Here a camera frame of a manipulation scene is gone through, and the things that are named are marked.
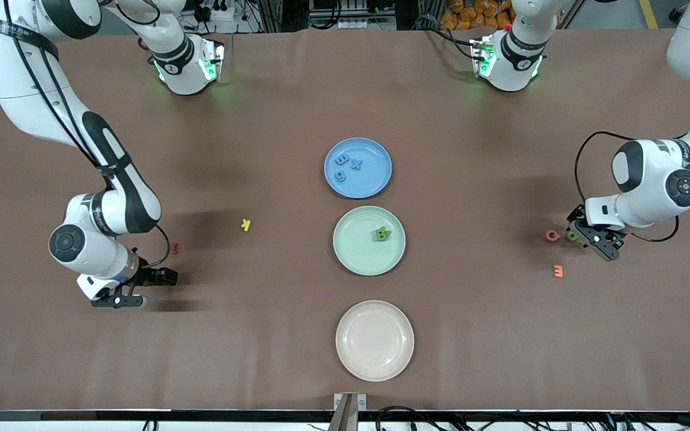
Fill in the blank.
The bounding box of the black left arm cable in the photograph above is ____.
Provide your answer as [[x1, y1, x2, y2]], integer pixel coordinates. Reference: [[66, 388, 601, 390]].
[[574, 102, 690, 243]]

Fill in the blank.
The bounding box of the green plate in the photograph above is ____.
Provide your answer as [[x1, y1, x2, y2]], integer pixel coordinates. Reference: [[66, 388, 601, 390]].
[[332, 206, 407, 277]]

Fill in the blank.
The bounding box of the brown table cover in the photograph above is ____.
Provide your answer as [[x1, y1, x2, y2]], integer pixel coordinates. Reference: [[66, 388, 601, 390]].
[[0, 29, 690, 414]]

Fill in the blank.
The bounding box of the power strip with black plugs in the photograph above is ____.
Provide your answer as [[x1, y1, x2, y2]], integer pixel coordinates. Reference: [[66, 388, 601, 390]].
[[195, 0, 235, 23]]

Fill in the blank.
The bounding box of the bag of orange fruits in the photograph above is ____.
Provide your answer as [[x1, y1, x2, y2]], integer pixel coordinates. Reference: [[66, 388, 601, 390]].
[[439, 0, 515, 32]]

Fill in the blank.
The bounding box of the blue plate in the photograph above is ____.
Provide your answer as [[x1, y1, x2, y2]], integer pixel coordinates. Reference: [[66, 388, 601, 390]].
[[323, 138, 393, 199]]

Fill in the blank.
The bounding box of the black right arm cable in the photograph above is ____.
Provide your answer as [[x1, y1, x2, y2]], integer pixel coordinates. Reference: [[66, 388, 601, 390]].
[[2, 0, 171, 265]]

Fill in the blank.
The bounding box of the white power strip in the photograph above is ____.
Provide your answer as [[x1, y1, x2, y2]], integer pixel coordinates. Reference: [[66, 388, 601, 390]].
[[338, 17, 398, 32]]

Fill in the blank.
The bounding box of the black cable at arm base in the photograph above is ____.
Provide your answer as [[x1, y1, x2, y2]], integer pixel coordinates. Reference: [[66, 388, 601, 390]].
[[426, 15, 479, 60]]

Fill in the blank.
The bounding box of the base connector box green light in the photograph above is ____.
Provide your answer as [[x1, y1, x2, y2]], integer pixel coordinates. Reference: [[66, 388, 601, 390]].
[[200, 37, 226, 83], [470, 35, 497, 78]]

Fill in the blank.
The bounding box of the metal camera pole bracket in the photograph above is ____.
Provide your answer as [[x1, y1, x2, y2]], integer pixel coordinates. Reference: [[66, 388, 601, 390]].
[[334, 392, 368, 431]]

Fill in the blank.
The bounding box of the pink beige plate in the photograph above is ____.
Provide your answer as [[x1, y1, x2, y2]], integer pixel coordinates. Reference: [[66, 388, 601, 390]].
[[335, 300, 415, 383]]

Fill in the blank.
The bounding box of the black looped cable under table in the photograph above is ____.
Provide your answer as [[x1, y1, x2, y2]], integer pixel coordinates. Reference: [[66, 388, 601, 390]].
[[375, 406, 441, 431]]

